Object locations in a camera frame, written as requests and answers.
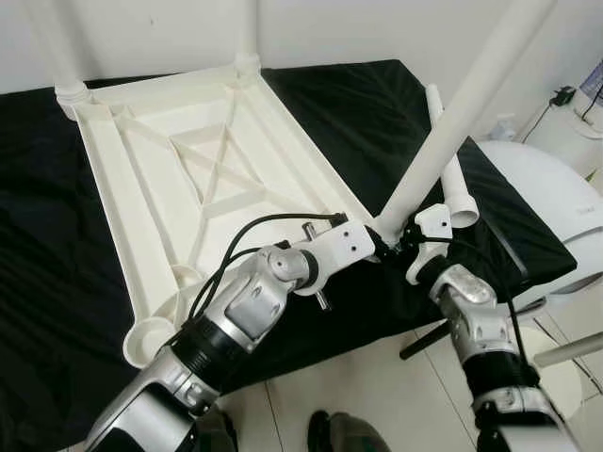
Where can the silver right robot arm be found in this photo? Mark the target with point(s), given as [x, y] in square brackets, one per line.
[471, 311]

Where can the grey metal rod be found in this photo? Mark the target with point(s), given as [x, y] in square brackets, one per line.
[570, 348]

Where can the white plastic table top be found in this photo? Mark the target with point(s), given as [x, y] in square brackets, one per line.
[122, 169]

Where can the black wall plug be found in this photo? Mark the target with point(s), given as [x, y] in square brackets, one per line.
[563, 94]

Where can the black table cloth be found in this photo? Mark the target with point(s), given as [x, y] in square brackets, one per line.
[47, 235]

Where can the black table frame bar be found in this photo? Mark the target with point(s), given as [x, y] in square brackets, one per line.
[426, 341]

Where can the white round base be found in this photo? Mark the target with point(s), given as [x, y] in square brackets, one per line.
[556, 377]

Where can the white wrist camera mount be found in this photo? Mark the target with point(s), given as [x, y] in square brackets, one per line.
[344, 247]
[431, 231]

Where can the grey robot left foot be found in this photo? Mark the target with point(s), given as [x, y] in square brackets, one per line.
[219, 433]

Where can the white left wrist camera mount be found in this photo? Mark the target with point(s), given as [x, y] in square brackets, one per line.
[344, 247]

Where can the white dome-shaped appliance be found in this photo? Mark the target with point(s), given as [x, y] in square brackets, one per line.
[546, 207]

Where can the blue ribbed device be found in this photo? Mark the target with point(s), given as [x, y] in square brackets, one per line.
[594, 83]

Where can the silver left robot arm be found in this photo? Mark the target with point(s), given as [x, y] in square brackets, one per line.
[250, 301]

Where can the grey robot foot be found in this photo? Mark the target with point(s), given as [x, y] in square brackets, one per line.
[349, 435]
[219, 433]

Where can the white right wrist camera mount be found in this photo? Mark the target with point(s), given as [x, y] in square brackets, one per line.
[431, 231]

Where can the white box appliance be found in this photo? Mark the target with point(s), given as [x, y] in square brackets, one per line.
[570, 141]

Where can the grey robot right foot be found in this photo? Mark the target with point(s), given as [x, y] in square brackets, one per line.
[349, 435]

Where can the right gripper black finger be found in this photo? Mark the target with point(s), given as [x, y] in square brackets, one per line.
[382, 243]

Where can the small white wall device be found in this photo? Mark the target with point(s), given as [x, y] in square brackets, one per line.
[504, 127]

